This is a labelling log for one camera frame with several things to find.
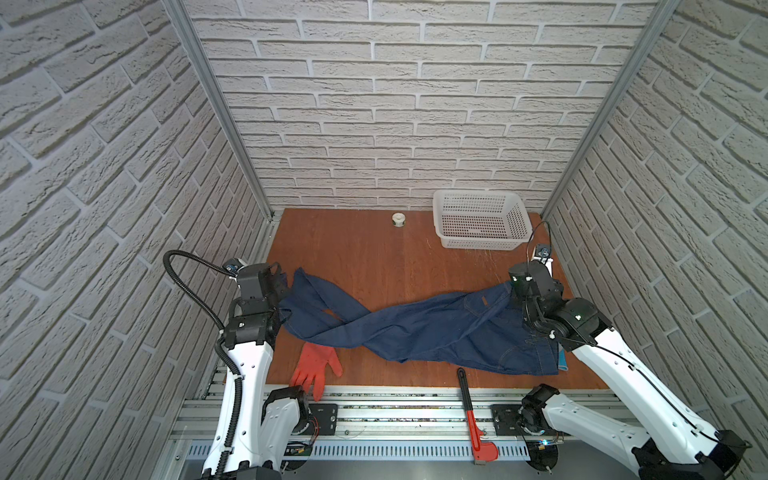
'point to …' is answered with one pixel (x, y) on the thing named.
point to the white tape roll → (398, 219)
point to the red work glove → (312, 366)
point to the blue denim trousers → (481, 328)
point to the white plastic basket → (481, 219)
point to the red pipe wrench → (483, 452)
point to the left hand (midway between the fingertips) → (268, 277)
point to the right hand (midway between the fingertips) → (533, 276)
